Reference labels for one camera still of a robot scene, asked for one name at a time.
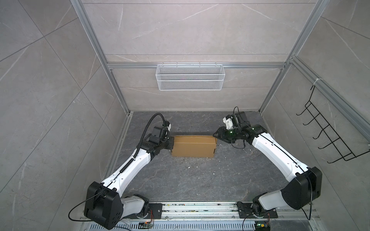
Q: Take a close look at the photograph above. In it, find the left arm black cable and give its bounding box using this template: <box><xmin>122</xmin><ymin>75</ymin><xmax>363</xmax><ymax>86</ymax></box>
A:
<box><xmin>132</xmin><ymin>112</ymin><xmax>167</xmax><ymax>159</ymax></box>

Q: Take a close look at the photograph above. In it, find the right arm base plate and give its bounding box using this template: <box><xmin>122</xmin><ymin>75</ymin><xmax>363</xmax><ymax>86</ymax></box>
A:
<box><xmin>236</xmin><ymin>202</ymin><xmax>278</xmax><ymax>218</ymax></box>

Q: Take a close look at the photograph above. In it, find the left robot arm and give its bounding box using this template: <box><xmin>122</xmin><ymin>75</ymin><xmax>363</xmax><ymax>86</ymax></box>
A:
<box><xmin>84</xmin><ymin>121</ymin><xmax>174</xmax><ymax>230</ymax></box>

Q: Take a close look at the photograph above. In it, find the black wire hook rack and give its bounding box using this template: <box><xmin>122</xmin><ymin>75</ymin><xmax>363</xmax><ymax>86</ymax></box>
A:
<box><xmin>296</xmin><ymin>86</ymin><xmax>370</xmax><ymax>164</ymax></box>

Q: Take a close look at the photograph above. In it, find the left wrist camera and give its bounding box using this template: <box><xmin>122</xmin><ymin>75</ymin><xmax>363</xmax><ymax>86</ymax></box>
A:
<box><xmin>163</xmin><ymin>120</ymin><xmax>171</xmax><ymax>133</ymax></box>

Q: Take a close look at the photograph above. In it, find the aluminium mounting rail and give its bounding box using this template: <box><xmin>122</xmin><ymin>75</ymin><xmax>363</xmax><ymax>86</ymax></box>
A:
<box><xmin>79</xmin><ymin>201</ymin><xmax>321</xmax><ymax>222</ymax></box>

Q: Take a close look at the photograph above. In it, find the white wire mesh basket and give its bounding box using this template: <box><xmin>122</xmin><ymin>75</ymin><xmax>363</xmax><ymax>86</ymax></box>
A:
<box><xmin>156</xmin><ymin>64</ymin><xmax>225</xmax><ymax>91</ymax></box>

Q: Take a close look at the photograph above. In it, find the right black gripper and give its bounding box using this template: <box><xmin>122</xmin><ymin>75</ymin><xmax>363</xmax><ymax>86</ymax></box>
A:
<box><xmin>213</xmin><ymin>126</ymin><xmax>241</xmax><ymax>143</ymax></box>

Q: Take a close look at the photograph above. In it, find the brown cardboard box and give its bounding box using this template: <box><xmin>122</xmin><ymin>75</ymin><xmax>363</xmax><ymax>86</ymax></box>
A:
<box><xmin>171</xmin><ymin>136</ymin><xmax>217</xmax><ymax>158</ymax></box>

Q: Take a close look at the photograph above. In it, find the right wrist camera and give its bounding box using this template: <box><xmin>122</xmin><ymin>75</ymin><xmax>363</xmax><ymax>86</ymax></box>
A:
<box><xmin>223</xmin><ymin>115</ymin><xmax>234</xmax><ymax>130</ymax></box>

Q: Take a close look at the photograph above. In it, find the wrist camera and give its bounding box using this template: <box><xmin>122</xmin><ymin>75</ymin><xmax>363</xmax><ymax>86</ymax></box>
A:
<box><xmin>223</xmin><ymin>115</ymin><xmax>234</xmax><ymax>130</ymax></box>
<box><xmin>163</xmin><ymin>120</ymin><xmax>171</xmax><ymax>133</ymax></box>

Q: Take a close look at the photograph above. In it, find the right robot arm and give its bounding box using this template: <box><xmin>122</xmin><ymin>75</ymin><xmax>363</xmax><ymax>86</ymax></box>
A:
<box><xmin>213</xmin><ymin>112</ymin><xmax>322</xmax><ymax>218</ymax></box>

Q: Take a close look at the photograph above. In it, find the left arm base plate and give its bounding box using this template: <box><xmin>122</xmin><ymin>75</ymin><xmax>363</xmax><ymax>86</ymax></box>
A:
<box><xmin>128</xmin><ymin>203</ymin><xmax>163</xmax><ymax>219</ymax></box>

